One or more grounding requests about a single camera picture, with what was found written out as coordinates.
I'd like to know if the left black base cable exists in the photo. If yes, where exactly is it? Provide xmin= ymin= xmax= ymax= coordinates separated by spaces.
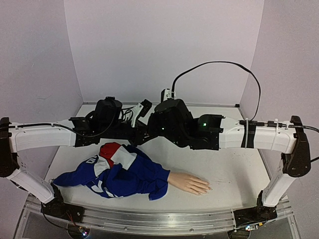
xmin=41 ymin=211 xmax=75 ymax=231

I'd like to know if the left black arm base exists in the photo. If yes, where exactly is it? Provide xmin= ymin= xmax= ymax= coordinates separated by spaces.
xmin=41 ymin=183 xmax=85 ymax=223

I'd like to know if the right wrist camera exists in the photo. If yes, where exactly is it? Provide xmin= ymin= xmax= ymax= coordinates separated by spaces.
xmin=160 ymin=89 xmax=176 ymax=103

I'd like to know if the blue red white jacket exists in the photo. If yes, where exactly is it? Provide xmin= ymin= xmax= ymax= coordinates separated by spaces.
xmin=53 ymin=142 xmax=170 ymax=201

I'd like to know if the mannequin hand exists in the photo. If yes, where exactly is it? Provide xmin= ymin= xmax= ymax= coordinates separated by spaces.
xmin=167 ymin=172 xmax=212 ymax=195

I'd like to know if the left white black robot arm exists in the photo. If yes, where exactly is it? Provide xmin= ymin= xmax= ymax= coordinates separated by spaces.
xmin=0 ymin=97 xmax=152 ymax=218

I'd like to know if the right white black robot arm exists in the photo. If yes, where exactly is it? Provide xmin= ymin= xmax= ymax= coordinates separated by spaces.
xmin=148 ymin=99 xmax=311 ymax=207

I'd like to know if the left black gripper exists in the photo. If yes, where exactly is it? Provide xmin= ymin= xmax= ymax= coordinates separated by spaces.
xmin=101 ymin=119 xmax=150 ymax=147

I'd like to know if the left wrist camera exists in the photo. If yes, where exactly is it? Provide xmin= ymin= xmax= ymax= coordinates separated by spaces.
xmin=130 ymin=99 xmax=152 ymax=127

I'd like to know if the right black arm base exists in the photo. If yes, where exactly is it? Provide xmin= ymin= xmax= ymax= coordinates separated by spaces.
xmin=233 ymin=190 xmax=277 ymax=228

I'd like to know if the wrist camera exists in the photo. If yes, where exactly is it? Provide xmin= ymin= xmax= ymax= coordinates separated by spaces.
xmin=160 ymin=89 xmax=176 ymax=103
xmin=130 ymin=99 xmax=152 ymax=127

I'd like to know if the aluminium front rail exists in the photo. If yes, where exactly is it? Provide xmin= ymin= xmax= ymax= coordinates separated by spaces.
xmin=14 ymin=187 xmax=301 ymax=239

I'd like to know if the right black camera cable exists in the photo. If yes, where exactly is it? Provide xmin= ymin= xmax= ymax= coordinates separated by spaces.
xmin=171 ymin=61 xmax=262 ymax=122

